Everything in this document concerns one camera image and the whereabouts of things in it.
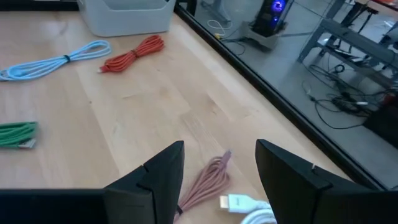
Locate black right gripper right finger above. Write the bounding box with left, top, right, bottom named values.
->
left=254, top=139, right=398, bottom=224

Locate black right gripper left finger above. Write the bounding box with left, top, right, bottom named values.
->
left=0, top=140, right=185, bottom=224

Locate orange cable bundle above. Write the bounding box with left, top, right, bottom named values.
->
left=98, top=34, right=165, bottom=75

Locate green cable bundle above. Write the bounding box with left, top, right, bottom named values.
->
left=0, top=121, right=40, bottom=149

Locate light blue cable bundle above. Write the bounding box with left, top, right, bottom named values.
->
left=0, top=39, right=112, bottom=82

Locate grey computer stand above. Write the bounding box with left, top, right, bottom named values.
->
left=239, top=21, right=289, bottom=50

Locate white plastic bin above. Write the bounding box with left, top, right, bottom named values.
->
left=76, top=0, right=177, bottom=37

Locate black computer tower blue light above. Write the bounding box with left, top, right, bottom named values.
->
left=250, top=0, right=289, bottom=38

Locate white USB cable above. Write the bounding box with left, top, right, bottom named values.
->
left=219, top=194, right=277, bottom=224

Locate pink cable bundle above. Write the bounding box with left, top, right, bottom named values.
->
left=173, top=150, right=233, bottom=223

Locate black aluminium table frame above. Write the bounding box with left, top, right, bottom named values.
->
left=174, top=0, right=388, bottom=191

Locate black floor cable tangle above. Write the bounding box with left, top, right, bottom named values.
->
left=300, top=63, right=398, bottom=130

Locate grey metal table frame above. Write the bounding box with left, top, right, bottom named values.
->
left=297, top=0, right=398, bottom=90

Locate white floor cable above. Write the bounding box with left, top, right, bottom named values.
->
left=206, top=19, right=233, bottom=37

